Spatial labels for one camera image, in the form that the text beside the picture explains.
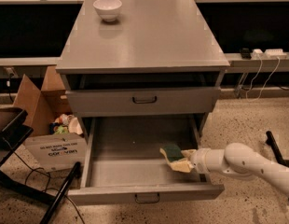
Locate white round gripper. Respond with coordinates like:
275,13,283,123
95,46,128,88
169,148,210,174

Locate green and yellow sponge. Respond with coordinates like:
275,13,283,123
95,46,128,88
159,145,184,164

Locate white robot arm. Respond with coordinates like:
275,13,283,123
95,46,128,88
159,143,289,198

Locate closed grey upper drawer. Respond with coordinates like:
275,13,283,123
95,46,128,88
66,87,220,117

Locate open grey lower drawer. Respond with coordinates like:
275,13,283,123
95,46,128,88
69,115,224,205

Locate grey drawer cabinet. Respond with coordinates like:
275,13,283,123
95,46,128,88
57,0,229,131

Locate black floor bar right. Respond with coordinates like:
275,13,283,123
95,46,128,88
266,131,289,200

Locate black small adapter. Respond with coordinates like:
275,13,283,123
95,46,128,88
240,48,251,59

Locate colourful items in box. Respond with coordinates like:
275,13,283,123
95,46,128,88
49,114,83,135

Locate white power adapter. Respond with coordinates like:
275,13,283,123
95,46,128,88
251,49,263,60

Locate white Caravan labelled box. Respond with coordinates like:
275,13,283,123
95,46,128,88
24,133,87,172

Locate white power strip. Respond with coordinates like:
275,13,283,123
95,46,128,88
265,49,286,59

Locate brown cardboard box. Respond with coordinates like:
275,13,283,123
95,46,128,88
13,66,72,136

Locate white ceramic bowl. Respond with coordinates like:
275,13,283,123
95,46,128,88
93,0,122,21

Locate white hanging cable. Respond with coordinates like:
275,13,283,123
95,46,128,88
243,57,282,101

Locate black floor cable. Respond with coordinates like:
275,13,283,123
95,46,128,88
12,151,87,224

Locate black stand frame left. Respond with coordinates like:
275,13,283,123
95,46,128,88
0,106,82,224

